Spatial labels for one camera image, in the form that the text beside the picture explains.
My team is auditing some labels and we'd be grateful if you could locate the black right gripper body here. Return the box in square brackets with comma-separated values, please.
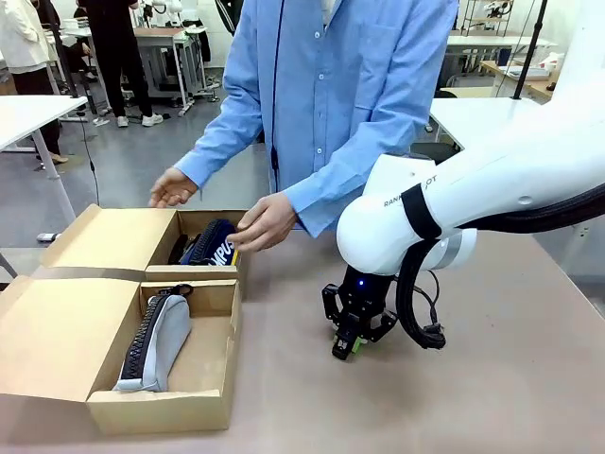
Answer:
[336, 264, 396, 330]

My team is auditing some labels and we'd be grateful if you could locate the navy blue zipper pouch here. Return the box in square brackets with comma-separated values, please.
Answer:
[178, 218, 238, 267]

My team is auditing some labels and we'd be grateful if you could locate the person's left forearm blue sleeve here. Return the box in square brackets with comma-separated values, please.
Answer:
[283, 113, 417, 239]

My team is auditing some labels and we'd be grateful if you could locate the person's right forearm blue sleeve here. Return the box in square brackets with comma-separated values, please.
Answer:
[173, 106, 266, 190]

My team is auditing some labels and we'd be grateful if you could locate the cardboard box with navy pouch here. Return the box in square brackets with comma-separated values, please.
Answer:
[40, 203, 251, 300]

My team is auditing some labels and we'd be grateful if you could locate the cardboard box with grey pouch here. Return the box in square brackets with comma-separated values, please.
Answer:
[0, 276, 244, 436]

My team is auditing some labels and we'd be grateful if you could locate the person's left hand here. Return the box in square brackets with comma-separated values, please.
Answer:
[233, 192, 299, 254]

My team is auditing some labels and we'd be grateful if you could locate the person's right hand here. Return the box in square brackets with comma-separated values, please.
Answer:
[148, 166, 199, 209]

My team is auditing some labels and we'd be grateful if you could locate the grey zipper pouch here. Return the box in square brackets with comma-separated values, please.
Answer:
[112, 283, 195, 393]

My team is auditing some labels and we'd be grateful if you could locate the person in light blue shirt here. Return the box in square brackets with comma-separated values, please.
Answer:
[173, 0, 460, 239]

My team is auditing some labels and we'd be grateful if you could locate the white table with black chair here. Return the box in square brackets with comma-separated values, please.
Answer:
[410, 96, 559, 165]

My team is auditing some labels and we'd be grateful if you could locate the wooden desk with tray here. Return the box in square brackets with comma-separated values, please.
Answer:
[479, 51, 566, 104]

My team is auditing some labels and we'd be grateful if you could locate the long white desk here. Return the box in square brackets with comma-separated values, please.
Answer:
[443, 33, 559, 77]

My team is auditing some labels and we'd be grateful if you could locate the black tripod pole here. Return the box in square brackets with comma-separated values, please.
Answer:
[512, 0, 549, 100]

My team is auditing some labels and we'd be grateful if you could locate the grey workbench table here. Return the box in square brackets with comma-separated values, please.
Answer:
[133, 26, 210, 115]

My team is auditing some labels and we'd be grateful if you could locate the bystander in black clothes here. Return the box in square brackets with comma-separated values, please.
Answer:
[78, 0, 164, 129]

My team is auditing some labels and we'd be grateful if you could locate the black stand pole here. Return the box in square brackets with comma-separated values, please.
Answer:
[44, 0, 90, 123]

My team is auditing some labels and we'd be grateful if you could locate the white table with round legs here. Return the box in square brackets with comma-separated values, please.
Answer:
[0, 96, 90, 215]

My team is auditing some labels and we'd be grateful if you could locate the bystander in white top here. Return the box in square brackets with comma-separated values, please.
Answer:
[0, 0, 71, 166]

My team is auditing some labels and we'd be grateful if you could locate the black velcro strap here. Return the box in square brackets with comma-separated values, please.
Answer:
[400, 183, 443, 240]

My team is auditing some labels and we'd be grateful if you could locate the black cable bundle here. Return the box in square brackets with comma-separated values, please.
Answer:
[395, 182, 605, 351]

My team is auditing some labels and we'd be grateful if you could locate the black lanyard cord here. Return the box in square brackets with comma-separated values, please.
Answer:
[268, 0, 285, 172]

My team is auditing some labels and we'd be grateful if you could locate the thin black hanging cable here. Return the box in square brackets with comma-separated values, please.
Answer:
[75, 111, 102, 205]

